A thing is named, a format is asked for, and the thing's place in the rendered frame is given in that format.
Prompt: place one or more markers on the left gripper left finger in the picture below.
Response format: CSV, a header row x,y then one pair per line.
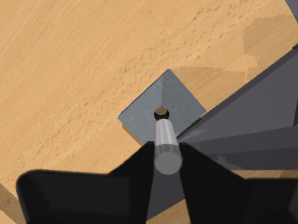
x,y
110,198

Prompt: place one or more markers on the grey metal peg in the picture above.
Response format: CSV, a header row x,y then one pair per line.
x,y
167,159

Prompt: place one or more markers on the grey block with hole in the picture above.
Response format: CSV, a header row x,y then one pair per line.
x,y
166,91

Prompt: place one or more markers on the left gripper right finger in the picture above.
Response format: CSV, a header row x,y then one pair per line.
x,y
216,195

